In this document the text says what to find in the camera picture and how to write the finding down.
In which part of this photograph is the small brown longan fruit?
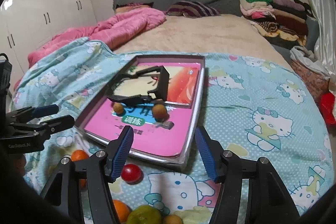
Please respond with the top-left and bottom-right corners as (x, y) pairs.
(113, 102), (124, 115)

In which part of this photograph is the large brown longan fruit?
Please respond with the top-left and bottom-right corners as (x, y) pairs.
(151, 104), (169, 122)

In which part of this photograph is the pink quilt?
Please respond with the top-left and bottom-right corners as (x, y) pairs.
(13, 7), (166, 88)

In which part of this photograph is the hello kitty blue quilt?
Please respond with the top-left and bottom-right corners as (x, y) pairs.
(11, 38), (334, 223)

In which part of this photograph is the orange tangerine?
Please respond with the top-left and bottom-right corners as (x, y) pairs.
(113, 200), (131, 223)
(71, 149), (89, 161)

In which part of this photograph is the striped purple pillow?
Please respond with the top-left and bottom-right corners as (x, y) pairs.
(166, 1), (220, 18)

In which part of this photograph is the pile of folded clothes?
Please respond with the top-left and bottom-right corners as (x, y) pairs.
(240, 0), (319, 50)

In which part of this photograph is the black plastic frame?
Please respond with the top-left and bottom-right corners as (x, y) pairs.
(105, 66), (170, 106)

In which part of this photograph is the beige bed sheet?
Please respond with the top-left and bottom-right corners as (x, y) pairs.
(114, 14), (290, 69)

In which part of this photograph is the white wardrobe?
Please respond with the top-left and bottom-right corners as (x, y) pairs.
(1, 0), (96, 85)

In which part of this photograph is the red cream booklet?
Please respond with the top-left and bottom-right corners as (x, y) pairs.
(115, 63), (200, 105)

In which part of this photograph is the red cherry tomato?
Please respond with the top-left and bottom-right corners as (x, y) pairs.
(121, 164), (142, 184)

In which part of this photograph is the pink exercise book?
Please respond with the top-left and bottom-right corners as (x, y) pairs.
(81, 62), (203, 161)

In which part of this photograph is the grey cardboard box tray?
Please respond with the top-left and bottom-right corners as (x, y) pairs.
(75, 54), (205, 169)

